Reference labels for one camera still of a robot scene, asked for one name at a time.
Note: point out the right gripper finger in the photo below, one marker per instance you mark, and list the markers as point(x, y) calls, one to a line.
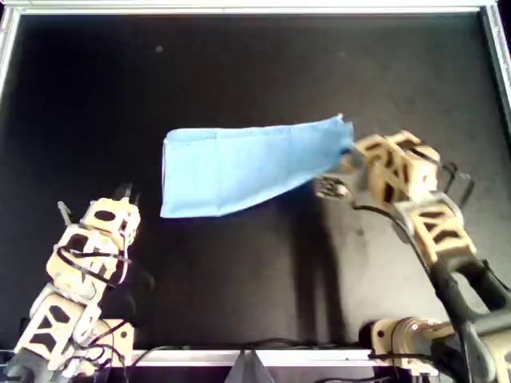
point(354, 151)
point(353, 167)

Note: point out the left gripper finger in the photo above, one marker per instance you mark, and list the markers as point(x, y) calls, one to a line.
point(124, 192)
point(137, 199)

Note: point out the tan left gripper body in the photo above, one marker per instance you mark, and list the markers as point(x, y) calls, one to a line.
point(109, 215)

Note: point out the tan right gripper body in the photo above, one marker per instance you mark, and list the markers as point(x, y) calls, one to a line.
point(395, 167)

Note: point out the light blue cloth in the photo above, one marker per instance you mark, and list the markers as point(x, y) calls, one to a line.
point(239, 167)

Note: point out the tan right arm base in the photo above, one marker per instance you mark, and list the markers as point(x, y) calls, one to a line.
point(399, 335)

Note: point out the tan and grey left robot arm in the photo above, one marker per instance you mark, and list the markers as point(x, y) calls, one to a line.
point(52, 327)

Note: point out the tan left arm base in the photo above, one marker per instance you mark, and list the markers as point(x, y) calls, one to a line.
point(120, 335)

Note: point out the right wrist camera circuit board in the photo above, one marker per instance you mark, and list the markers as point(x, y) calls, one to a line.
point(331, 187)

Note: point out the grey triangular camera stand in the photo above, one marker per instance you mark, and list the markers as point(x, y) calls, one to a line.
point(249, 371)

